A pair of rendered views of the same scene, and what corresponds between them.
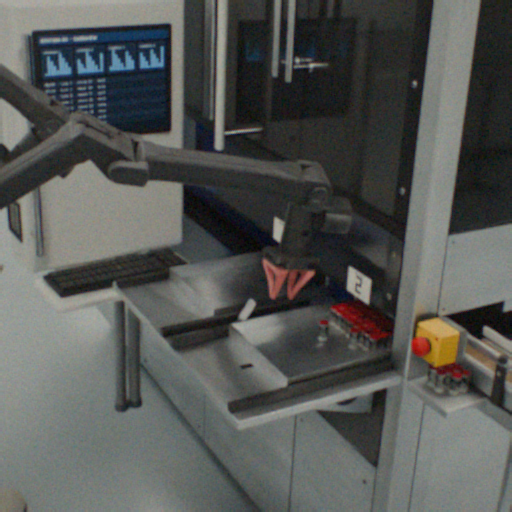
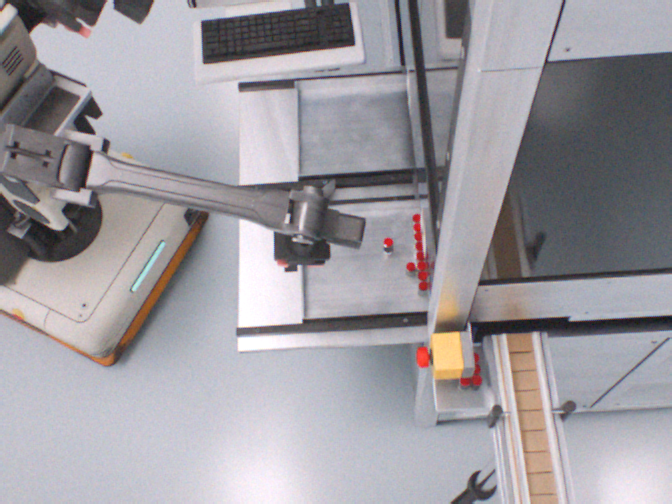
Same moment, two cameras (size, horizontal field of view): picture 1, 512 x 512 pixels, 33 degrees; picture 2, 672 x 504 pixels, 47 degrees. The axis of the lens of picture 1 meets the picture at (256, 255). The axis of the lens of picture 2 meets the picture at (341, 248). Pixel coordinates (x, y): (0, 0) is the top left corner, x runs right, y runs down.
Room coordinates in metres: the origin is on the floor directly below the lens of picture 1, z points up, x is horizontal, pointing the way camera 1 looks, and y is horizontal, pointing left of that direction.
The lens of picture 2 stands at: (1.14, -0.45, 2.42)
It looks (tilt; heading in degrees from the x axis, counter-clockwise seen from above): 66 degrees down; 34
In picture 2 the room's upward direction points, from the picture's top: 8 degrees counter-clockwise
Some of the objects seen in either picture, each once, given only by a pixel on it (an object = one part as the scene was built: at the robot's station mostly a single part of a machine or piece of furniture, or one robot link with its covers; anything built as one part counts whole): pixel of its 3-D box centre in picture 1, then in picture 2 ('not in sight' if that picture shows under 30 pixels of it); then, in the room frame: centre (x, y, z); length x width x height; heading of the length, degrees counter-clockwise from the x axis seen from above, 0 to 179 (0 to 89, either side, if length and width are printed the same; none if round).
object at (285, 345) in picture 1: (321, 340); (379, 259); (1.71, -0.16, 0.90); 0.34 x 0.26 x 0.04; 120
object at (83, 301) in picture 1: (115, 275); (277, 31); (2.23, 0.40, 0.79); 0.45 x 0.28 x 0.03; 124
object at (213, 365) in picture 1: (258, 324); (343, 197); (1.83, -0.01, 0.87); 0.70 x 0.48 x 0.02; 30
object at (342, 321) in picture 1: (353, 329); (419, 255); (1.76, -0.23, 0.91); 0.18 x 0.02 x 0.05; 30
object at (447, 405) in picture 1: (451, 391); (466, 378); (1.56, -0.43, 0.87); 0.14 x 0.13 x 0.02; 120
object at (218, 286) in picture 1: (250, 281); (369, 126); (2.01, 0.01, 0.90); 0.34 x 0.26 x 0.04; 120
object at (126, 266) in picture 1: (118, 270); (276, 31); (2.21, 0.39, 0.82); 0.40 x 0.14 x 0.02; 124
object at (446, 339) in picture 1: (439, 341); (450, 355); (1.56, -0.38, 1.00); 0.08 x 0.07 x 0.07; 120
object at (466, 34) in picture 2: (408, 135); (443, 190); (1.67, -0.29, 1.40); 0.04 x 0.01 x 0.80; 30
